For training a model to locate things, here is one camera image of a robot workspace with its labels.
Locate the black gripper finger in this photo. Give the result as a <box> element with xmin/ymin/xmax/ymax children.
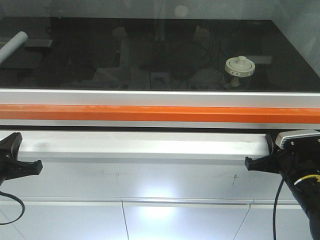
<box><xmin>0</xmin><ymin>132</ymin><xmax>23</xmax><ymax>161</ymax></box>
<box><xmin>0</xmin><ymin>160</ymin><xmax>43</xmax><ymax>185</ymax></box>
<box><xmin>244</xmin><ymin>154</ymin><xmax>284</xmax><ymax>174</ymax></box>
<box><xmin>265</xmin><ymin>133</ymin><xmax>278</xmax><ymax>155</ymax></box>

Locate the glass jar with cream lid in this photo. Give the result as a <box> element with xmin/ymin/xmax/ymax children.
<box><xmin>224</xmin><ymin>55</ymin><xmax>256</xmax><ymax>89</ymax></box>

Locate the fume hood sash with orange bar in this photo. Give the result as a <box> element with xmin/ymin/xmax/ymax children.
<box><xmin>0</xmin><ymin>0</ymin><xmax>320</xmax><ymax>130</ymax></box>

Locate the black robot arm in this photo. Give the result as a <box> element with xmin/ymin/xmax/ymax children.
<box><xmin>245</xmin><ymin>129</ymin><xmax>320</xmax><ymax>240</ymax></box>

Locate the white fume hood base cabinet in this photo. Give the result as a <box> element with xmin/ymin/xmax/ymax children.
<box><xmin>0</xmin><ymin>129</ymin><xmax>311</xmax><ymax>240</ymax></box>

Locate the white rolled paper tube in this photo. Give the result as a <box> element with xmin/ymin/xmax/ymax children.
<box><xmin>0</xmin><ymin>31</ymin><xmax>29</xmax><ymax>64</ymax></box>

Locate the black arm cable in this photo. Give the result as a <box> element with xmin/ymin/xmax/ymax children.
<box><xmin>272</xmin><ymin>174</ymin><xmax>287</xmax><ymax>240</ymax></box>
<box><xmin>0</xmin><ymin>190</ymin><xmax>26</xmax><ymax>225</ymax></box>

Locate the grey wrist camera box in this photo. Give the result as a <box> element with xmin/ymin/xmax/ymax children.
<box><xmin>275</xmin><ymin>129</ymin><xmax>320</xmax><ymax>153</ymax></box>

